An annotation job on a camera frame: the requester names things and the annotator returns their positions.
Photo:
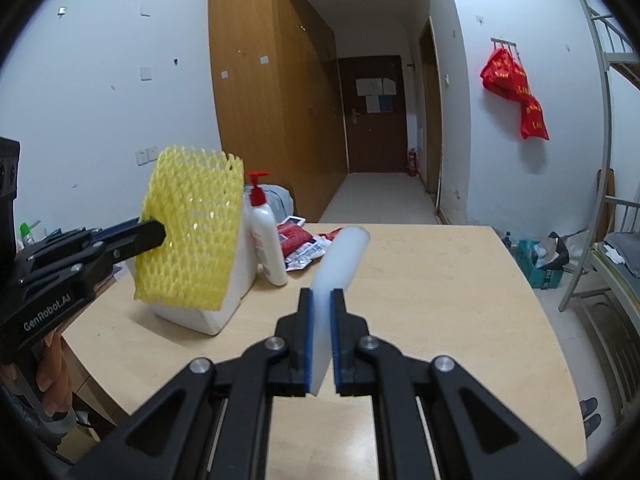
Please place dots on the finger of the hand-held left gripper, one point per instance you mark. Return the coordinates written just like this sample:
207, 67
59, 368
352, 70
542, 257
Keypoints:
137, 240
120, 224

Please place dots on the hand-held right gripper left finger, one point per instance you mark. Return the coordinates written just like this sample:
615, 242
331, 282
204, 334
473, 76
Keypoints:
305, 340

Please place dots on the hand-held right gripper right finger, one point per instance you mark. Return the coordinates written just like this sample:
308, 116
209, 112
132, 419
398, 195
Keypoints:
339, 345

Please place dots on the yellow foam net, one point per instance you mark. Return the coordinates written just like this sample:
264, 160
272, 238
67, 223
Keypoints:
195, 225

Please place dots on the white foam box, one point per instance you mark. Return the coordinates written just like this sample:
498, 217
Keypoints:
220, 320

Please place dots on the person's left hand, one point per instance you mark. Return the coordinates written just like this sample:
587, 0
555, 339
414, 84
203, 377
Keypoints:
52, 375

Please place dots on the green cap bottle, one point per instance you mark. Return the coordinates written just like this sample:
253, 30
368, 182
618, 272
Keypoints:
27, 237

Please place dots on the red and white snack packets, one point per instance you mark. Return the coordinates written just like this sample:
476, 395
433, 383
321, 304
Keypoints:
310, 255

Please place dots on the red snack packet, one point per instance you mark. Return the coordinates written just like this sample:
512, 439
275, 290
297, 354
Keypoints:
295, 240

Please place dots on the white lotion pump bottle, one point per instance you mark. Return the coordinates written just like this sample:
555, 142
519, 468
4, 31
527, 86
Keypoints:
267, 240

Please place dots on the small red wrapper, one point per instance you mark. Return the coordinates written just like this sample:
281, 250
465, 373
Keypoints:
331, 234

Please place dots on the white and red packet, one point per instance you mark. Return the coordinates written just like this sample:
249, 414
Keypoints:
295, 221

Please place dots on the light blue cloth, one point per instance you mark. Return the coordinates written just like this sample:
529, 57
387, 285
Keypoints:
280, 202

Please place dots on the tall wooden wardrobe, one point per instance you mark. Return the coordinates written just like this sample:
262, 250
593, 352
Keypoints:
270, 125

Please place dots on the red fire extinguisher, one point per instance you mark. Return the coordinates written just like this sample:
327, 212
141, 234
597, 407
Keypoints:
412, 162

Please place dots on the small clear bottle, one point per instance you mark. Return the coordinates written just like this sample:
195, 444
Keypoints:
507, 241

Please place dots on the dark brown door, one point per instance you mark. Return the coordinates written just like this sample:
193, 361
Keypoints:
372, 140

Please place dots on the teal plastic crate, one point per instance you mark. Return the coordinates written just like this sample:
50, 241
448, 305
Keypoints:
532, 265

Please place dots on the black plastic bag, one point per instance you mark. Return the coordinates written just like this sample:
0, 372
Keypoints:
559, 250

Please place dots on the blue and white notice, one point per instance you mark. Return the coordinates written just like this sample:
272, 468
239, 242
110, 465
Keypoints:
379, 104

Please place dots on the dark shoe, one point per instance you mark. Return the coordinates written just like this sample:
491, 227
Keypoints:
594, 425
589, 406

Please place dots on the white notice paper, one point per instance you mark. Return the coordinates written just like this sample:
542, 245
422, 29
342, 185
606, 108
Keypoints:
389, 86
369, 87

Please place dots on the grey folded clothes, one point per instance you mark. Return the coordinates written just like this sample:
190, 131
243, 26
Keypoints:
625, 255

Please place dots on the leaning wooden board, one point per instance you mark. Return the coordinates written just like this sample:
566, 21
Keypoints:
606, 205

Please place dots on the red hanging bag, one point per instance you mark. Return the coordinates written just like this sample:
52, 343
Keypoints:
520, 95

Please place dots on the white wall socket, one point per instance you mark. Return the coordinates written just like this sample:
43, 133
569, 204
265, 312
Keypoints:
152, 153
141, 157

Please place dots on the white wall switch plate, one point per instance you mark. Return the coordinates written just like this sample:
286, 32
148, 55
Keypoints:
146, 73

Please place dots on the metal wall hook rack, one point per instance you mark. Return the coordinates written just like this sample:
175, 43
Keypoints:
502, 43

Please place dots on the white metal bunk bed frame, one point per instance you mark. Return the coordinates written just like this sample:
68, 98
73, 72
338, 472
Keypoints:
607, 110

